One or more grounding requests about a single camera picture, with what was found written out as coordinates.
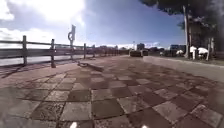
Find distant buildings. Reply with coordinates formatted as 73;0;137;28
96;42;188;53

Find grey concrete strip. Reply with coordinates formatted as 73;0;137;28
142;55;224;84

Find checkered stone tile pavement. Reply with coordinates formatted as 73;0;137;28
0;54;224;128

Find wooden post and rail fence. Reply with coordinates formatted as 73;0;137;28
0;34;131;69

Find life ring sign post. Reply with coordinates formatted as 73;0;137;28
67;24;77;61

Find river water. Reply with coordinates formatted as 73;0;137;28
0;54;86;67

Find vehicle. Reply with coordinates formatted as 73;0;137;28
129;49;150;58

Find group of people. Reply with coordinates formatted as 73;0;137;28
175;45;210;61

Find dark trees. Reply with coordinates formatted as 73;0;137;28
139;0;224;61

